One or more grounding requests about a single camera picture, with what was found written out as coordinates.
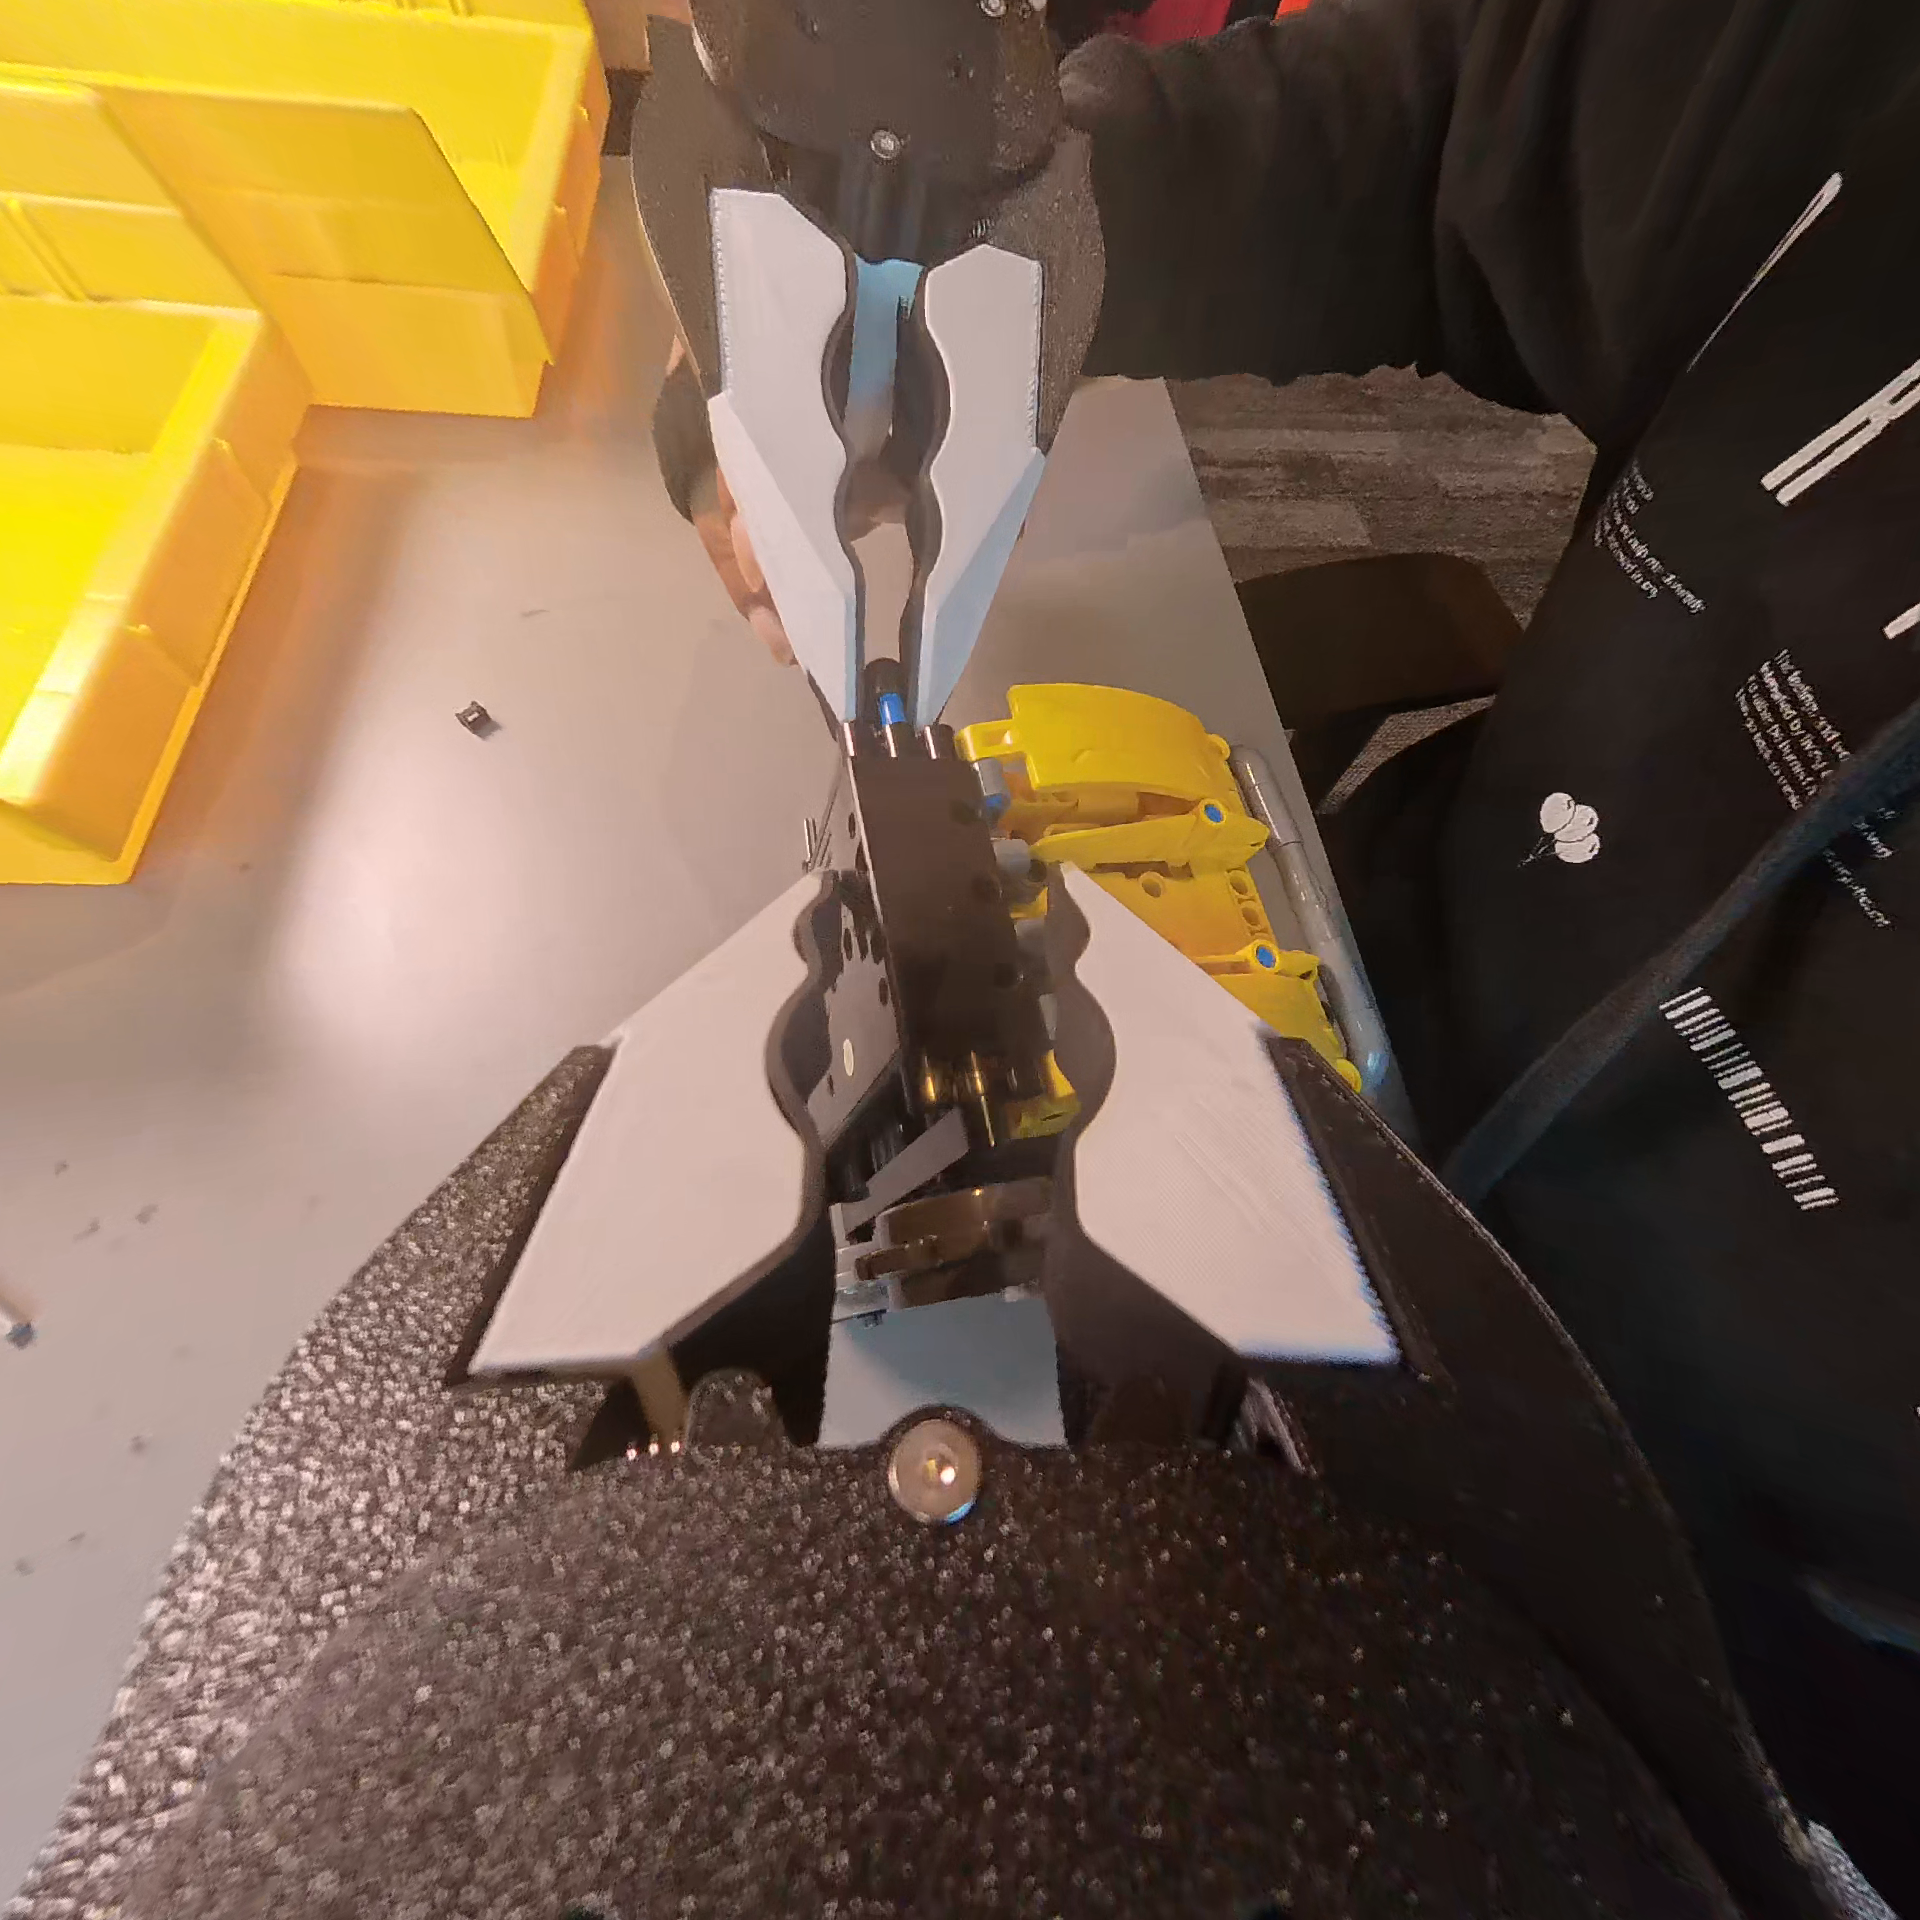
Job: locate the yellow plastic bin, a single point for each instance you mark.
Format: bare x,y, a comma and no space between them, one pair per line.
360,181

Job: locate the person's right hand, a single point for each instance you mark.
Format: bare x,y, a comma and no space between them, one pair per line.
751,571

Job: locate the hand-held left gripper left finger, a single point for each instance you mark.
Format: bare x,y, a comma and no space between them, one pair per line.
646,1200

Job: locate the grey desk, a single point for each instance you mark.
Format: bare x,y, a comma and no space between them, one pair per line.
451,840

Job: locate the person's right forearm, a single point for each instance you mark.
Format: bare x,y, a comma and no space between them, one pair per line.
1350,181

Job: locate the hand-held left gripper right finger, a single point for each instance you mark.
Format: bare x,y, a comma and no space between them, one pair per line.
1231,1187

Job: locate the small black connector piece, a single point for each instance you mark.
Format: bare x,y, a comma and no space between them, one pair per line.
473,714

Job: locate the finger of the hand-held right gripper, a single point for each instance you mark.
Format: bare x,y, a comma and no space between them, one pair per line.
786,390
984,421

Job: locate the dark chair armrest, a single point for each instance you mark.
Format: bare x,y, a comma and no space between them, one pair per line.
1380,647

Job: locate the black yellow toy brick vehicle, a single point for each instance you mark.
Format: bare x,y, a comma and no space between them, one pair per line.
991,900

